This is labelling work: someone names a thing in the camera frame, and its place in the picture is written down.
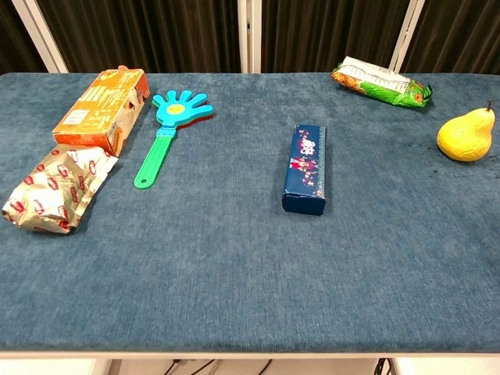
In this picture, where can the gold red crumpled snack bag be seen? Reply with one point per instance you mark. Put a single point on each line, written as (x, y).
(51, 191)

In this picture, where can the black pleated curtain panel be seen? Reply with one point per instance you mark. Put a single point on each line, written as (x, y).
(461, 35)
(11, 47)
(156, 35)
(332, 27)

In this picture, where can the white frame post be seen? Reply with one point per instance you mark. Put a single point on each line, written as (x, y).
(407, 35)
(39, 35)
(244, 35)

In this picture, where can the blue fabric table cover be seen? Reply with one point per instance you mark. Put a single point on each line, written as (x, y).
(234, 273)

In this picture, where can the orange cardboard carton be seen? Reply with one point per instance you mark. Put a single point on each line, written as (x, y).
(97, 109)

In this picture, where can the blue green hand clapper toy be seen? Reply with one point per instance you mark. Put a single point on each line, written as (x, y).
(177, 109)

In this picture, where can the blue printed cardboard box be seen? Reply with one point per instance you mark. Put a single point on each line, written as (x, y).
(306, 168)

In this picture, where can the green white snack packet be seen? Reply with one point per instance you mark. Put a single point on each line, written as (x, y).
(383, 88)

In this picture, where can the yellow pear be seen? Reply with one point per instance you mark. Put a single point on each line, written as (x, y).
(465, 136)

